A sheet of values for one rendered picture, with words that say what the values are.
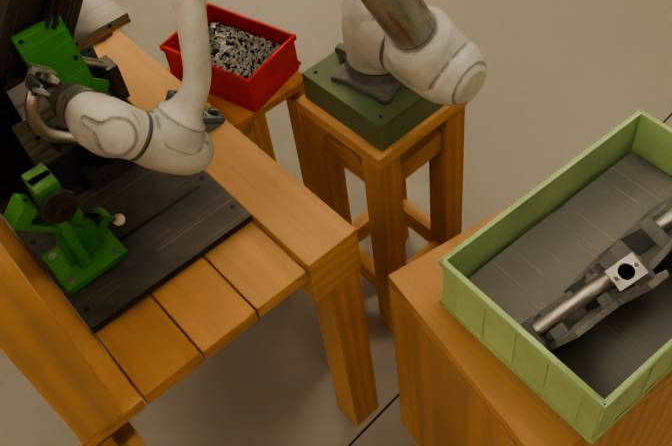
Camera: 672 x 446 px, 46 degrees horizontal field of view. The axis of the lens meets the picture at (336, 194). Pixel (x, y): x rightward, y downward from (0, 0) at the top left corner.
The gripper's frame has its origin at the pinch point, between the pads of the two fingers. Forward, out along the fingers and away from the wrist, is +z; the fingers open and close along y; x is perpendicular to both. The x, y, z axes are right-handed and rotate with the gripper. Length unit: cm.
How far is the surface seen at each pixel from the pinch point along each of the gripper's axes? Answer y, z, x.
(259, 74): -55, 4, -14
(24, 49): 3.8, 4.4, -4.7
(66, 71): -6.3, 4.5, -2.4
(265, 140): -96, 45, 10
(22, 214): 5.5, -23.4, 22.7
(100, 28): -16.3, 16.4, -12.7
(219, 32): -56, 30, -20
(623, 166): -105, -74, -25
